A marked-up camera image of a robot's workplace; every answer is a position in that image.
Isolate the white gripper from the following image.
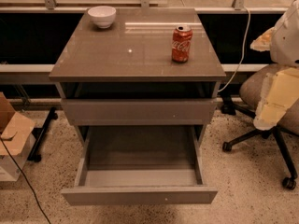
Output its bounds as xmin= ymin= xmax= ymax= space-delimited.
xmin=250 ymin=0 xmax=299 ymax=131

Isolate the red coke can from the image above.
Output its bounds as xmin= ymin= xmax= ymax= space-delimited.
xmin=172 ymin=24 xmax=192 ymax=63

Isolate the grey drawer cabinet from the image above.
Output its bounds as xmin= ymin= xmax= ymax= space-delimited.
xmin=50 ymin=8 xmax=225 ymax=140

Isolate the closed grey upper drawer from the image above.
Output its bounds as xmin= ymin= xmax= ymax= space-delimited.
xmin=61 ymin=99 xmax=216 ymax=126

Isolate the open grey drawer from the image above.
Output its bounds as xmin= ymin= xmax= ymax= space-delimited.
xmin=62 ymin=125 xmax=217 ymax=205

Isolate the brown office chair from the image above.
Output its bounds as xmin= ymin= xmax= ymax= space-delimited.
xmin=221 ymin=63 xmax=299 ymax=190

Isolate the white ceramic bowl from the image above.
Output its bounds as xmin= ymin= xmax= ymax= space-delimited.
xmin=88 ymin=6 xmax=116 ymax=28

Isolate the black stand leg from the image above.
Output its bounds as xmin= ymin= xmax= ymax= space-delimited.
xmin=27 ymin=107 xmax=58 ymax=162

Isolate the cardboard box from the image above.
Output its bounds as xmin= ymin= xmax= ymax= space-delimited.
xmin=0 ymin=92 xmax=36 ymax=181

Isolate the white hanging cable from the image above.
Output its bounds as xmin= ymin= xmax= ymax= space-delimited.
xmin=217 ymin=7 xmax=252 ymax=93

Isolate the black floor cable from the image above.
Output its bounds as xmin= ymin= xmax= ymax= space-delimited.
xmin=0 ymin=137 xmax=52 ymax=224

